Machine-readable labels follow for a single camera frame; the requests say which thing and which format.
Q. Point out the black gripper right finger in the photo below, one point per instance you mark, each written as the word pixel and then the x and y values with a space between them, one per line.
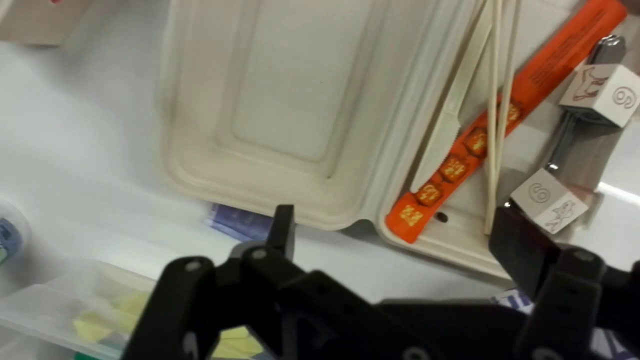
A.
pixel 573 300

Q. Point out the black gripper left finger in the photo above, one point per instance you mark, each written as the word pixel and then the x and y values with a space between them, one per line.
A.
pixel 221 312

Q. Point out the wide wooden stirrer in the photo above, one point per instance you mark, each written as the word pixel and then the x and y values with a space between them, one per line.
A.
pixel 452 112

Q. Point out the purple packet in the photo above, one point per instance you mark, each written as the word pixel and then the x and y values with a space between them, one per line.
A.
pixel 233 220

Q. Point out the printed wooden cube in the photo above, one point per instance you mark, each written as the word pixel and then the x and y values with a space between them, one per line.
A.
pixel 600 93
pixel 550 200

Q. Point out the yellow paper pads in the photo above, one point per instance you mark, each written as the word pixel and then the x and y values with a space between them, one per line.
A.
pixel 100 327

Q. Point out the grey metal bar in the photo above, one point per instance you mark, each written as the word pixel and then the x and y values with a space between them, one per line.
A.
pixel 586 150

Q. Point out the clear plastic container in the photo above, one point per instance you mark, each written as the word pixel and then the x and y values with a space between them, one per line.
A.
pixel 40 307

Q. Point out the wooden tray with snacks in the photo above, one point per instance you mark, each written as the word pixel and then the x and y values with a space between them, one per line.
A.
pixel 286 100

